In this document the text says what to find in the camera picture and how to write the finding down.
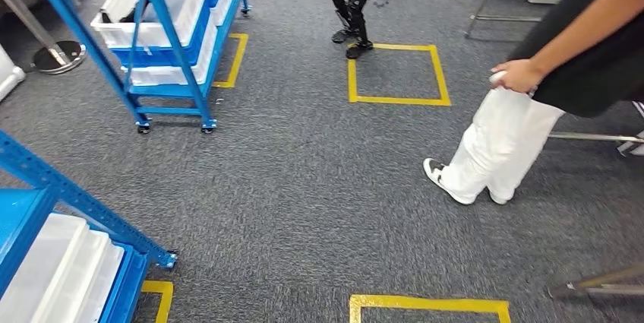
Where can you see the blue metal shelf rack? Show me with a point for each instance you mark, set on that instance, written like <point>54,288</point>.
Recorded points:
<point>50,179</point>

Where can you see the chrome stanchion pole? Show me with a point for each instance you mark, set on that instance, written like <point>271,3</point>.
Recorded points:
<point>60,56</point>

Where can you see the person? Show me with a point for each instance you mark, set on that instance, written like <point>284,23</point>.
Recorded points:
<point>503,149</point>

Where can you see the blue wheeled shelf rack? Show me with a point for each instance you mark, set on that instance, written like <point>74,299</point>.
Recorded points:
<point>166,33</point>

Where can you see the steel side table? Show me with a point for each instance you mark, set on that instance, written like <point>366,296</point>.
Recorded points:
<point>593,137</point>

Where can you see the yellow floor tape square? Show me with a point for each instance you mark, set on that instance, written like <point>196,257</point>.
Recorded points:
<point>440,74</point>

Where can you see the yellow floor tape marking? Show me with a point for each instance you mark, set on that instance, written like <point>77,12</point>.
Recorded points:
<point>427,304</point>

